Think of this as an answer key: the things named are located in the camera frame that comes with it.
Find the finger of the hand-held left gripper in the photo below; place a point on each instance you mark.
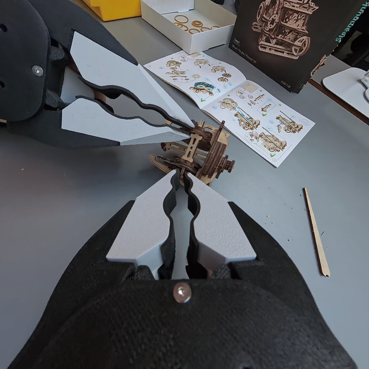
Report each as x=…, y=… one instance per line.
x=115, y=66
x=101, y=124

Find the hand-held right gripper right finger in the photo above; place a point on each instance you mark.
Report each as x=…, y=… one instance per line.
x=222, y=230

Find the illustrated instruction booklet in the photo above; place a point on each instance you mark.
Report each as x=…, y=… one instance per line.
x=245, y=95

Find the thin wooden stick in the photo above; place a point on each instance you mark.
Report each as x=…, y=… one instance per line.
x=315, y=230

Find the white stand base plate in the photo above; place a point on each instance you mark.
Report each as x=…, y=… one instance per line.
x=343, y=83

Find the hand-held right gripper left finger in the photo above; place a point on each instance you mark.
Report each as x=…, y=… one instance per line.
x=138, y=230

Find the wooden submarine model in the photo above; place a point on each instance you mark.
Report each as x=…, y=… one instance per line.
x=213, y=152

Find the white cardboard box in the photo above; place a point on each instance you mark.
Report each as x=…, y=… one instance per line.
x=155, y=14

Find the black model kit box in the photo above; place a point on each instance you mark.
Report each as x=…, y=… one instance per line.
x=274, y=72

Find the grey desk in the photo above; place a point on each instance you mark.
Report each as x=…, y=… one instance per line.
x=72, y=178

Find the pile of wooden rings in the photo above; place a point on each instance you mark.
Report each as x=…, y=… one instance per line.
x=196, y=24

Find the yellow plastic bin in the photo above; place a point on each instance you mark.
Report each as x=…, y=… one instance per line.
x=115, y=10

